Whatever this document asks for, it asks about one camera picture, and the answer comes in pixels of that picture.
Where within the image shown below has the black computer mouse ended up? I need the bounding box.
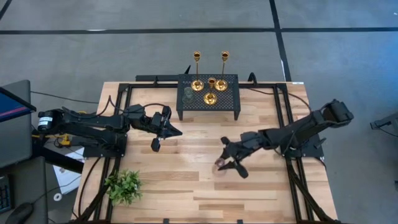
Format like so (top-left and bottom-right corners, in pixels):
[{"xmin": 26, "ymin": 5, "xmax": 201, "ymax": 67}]
[{"xmin": 5, "ymin": 202, "xmax": 34, "ymax": 224}]

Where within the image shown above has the black metal table frame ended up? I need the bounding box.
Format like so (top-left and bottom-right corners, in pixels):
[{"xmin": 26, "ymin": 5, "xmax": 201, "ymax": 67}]
[{"xmin": 71, "ymin": 65, "xmax": 343, "ymax": 224}]

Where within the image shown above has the black metal support beam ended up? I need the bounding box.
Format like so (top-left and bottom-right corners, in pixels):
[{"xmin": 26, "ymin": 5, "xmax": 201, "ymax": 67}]
[{"xmin": 32, "ymin": 144, "xmax": 85, "ymax": 174}]

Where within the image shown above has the green ribbed glass candle holder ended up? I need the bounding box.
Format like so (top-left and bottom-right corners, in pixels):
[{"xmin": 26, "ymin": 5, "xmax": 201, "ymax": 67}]
[{"xmin": 182, "ymin": 86, "xmax": 197, "ymax": 105}]

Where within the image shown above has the black keyboard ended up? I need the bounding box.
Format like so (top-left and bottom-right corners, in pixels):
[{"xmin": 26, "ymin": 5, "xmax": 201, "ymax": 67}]
[{"xmin": 0, "ymin": 175, "xmax": 14, "ymax": 215}]

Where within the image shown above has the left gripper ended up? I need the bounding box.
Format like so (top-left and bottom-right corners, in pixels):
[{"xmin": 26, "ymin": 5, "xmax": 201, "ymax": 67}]
[{"xmin": 150, "ymin": 105, "xmax": 183, "ymax": 154}]

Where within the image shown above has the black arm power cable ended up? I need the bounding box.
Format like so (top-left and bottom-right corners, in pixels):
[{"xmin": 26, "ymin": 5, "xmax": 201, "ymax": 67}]
[{"xmin": 247, "ymin": 88, "xmax": 312, "ymax": 111}]

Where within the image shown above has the dark grey side desk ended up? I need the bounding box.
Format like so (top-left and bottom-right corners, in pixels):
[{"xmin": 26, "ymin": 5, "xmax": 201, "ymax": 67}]
[{"xmin": 0, "ymin": 79, "xmax": 50, "ymax": 224}]

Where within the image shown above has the laptop with blue screen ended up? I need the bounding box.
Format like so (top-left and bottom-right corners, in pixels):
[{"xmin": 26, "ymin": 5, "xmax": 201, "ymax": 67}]
[{"xmin": 0, "ymin": 86, "xmax": 37, "ymax": 123}]

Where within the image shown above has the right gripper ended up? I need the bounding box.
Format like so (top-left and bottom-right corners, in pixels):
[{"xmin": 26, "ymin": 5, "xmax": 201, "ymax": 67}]
[{"xmin": 217, "ymin": 132, "xmax": 267, "ymax": 179}]

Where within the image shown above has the small green artificial plant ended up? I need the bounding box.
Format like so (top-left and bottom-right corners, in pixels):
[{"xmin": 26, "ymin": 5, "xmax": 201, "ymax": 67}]
[{"xmin": 104, "ymin": 169, "xmax": 144, "ymax": 207}]

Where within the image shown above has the short gold candlestick holder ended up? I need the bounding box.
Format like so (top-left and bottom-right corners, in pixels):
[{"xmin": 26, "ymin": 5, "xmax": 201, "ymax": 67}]
[{"xmin": 203, "ymin": 77, "xmax": 218, "ymax": 106}]

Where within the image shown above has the grey equipment stand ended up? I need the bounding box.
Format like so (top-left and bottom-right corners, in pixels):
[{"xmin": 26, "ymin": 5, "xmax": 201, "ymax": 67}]
[{"xmin": 369, "ymin": 111, "xmax": 398, "ymax": 130}]

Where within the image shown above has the black cable bundle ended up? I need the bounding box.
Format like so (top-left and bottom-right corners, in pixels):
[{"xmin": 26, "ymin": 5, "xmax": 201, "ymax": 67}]
[
  {"xmin": 76, "ymin": 155, "xmax": 123, "ymax": 222},
  {"xmin": 285, "ymin": 158, "xmax": 338, "ymax": 222}
]

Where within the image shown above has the pink ribbed glass candle holder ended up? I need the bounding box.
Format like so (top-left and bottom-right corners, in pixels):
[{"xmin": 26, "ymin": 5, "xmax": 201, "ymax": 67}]
[{"xmin": 211, "ymin": 157, "xmax": 229, "ymax": 179}]

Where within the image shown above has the thin black floor cable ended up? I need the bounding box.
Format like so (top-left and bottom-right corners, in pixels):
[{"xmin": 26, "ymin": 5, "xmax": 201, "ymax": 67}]
[{"xmin": 30, "ymin": 90, "xmax": 100, "ymax": 105}]

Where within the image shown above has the black mesh metal stand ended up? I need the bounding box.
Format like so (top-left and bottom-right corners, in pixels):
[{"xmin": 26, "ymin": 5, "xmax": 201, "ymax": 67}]
[{"xmin": 176, "ymin": 73, "xmax": 241, "ymax": 121}]

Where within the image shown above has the white paper sheet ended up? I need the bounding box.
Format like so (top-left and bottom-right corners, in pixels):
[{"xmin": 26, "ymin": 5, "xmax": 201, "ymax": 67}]
[{"xmin": 52, "ymin": 147, "xmax": 85, "ymax": 195}]

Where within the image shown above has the tall gold candlestick holder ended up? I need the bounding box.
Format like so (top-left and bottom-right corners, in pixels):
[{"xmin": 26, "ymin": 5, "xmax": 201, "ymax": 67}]
[
  {"xmin": 214, "ymin": 50, "xmax": 230, "ymax": 92},
  {"xmin": 190, "ymin": 51, "xmax": 205, "ymax": 92}
]

